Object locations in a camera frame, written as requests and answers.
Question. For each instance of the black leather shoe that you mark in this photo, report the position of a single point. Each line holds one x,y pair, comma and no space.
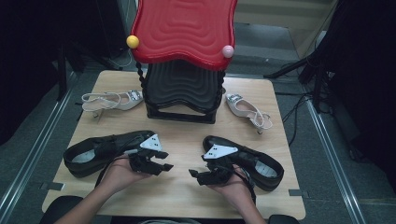
93,146
264,161

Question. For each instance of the person's left hand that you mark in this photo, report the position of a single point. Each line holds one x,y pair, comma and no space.
120,174

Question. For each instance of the person's right hand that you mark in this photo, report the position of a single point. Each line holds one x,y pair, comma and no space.
235,189

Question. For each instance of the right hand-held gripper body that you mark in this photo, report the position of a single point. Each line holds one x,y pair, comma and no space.
219,151

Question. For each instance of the red-topped black shoe rack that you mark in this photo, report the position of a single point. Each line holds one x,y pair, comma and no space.
183,31

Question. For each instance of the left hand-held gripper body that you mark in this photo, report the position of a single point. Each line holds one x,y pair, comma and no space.
151,143

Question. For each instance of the grey tape strip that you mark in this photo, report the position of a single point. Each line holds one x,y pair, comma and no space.
51,186
298,193

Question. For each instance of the metal floor rail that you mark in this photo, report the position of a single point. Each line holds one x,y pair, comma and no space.
333,155
31,155

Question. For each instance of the black tripod stand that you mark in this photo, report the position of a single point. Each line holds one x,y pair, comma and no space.
311,67

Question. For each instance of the beige slingback heeled shoe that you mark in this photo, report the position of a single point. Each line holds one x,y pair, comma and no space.
124,104
243,109

